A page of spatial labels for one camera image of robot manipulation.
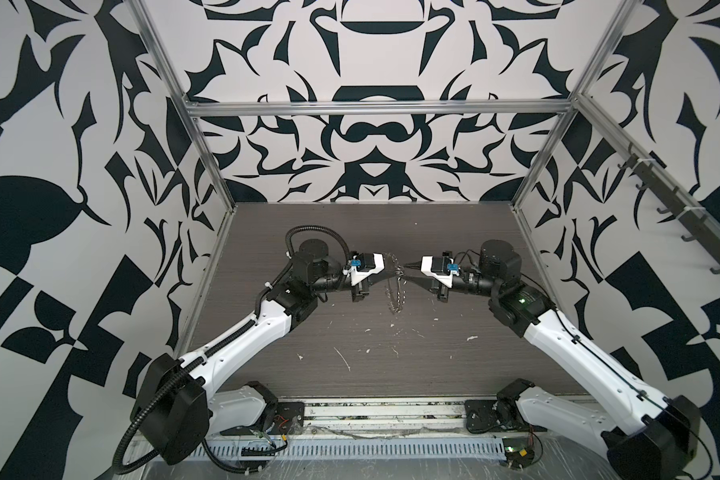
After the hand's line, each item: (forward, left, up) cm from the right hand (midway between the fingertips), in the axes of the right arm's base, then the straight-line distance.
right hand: (409, 267), depth 66 cm
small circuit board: (-31, -26, -32) cm, 52 cm away
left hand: (+1, +3, 0) cm, 3 cm away
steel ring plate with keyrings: (-3, +3, -2) cm, 5 cm away
